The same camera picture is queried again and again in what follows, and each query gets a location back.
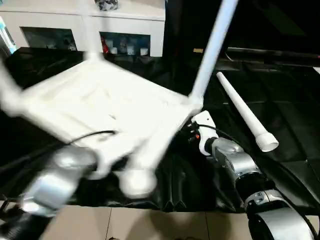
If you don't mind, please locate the white plastic table leg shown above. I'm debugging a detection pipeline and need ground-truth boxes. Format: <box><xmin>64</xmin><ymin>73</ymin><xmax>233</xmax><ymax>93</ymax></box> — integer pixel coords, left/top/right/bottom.
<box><xmin>216</xmin><ymin>71</ymin><xmax>280</xmax><ymax>153</ymax></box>
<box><xmin>0</xmin><ymin>59</ymin><xmax>24</xmax><ymax>116</ymax></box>
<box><xmin>191</xmin><ymin>0</ymin><xmax>240</xmax><ymax>105</ymax></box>
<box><xmin>82</xmin><ymin>0</ymin><xmax>106</xmax><ymax>60</ymax></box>

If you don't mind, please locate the white plastic table top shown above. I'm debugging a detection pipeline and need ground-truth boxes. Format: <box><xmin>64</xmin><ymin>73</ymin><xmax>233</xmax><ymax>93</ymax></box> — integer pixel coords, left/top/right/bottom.
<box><xmin>0</xmin><ymin>53</ymin><xmax>205</xmax><ymax>199</ymax></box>

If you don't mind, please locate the black mat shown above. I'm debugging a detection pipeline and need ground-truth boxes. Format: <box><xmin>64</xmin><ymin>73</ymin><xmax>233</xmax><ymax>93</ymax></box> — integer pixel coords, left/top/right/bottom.
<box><xmin>0</xmin><ymin>46</ymin><xmax>320</xmax><ymax>215</ymax></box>

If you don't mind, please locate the dark object on cabinet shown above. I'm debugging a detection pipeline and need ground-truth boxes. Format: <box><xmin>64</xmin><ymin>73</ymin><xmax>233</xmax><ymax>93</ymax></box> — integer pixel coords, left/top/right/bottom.
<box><xmin>94</xmin><ymin>0</ymin><xmax>121</xmax><ymax>12</ymax></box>

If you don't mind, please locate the white cabinet with glass doors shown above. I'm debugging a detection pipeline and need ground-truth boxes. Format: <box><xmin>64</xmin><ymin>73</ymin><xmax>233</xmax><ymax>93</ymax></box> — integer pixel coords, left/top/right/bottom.
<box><xmin>0</xmin><ymin>0</ymin><xmax>166</xmax><ymax>59</ymax></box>

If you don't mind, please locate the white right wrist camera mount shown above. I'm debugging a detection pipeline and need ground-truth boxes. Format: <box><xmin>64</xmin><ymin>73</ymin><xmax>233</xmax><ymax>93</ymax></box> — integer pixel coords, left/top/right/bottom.
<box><xmin>191</xmin><ymin>110</ymin><xmax>219</xmax><ymax>157</ymax></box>

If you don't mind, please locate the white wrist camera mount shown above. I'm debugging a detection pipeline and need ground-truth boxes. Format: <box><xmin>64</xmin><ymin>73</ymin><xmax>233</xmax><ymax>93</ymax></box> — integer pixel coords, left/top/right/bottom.
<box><xmin>191</xmin><ymin>110</ymin><xmax>219</xmax><ymax>157</ymax></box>
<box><xmin>94</xmin><ymin>149</ymin><xmax>119</xmax><ymax>180</ymax></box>

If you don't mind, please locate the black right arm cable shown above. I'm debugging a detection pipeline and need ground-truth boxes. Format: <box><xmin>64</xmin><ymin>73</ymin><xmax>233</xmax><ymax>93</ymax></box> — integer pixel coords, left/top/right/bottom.
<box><xmin>197</xmin><ymin>124</ymin><xmax>320</xmax><ymax>240</ymax></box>

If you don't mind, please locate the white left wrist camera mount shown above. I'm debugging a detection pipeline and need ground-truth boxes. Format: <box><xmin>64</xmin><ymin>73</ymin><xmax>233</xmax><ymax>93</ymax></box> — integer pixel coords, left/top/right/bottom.
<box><xmin>94</xmin><ymin>149</ymin><xmax>119</xmax><ymax>180</ymax></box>

